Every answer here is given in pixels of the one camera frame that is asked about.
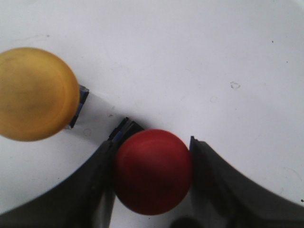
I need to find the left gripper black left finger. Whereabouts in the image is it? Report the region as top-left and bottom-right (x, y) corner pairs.
(0, 139), (119, 228)

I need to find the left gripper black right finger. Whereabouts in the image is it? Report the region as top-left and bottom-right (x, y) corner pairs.
(190, 137), (304, 228)

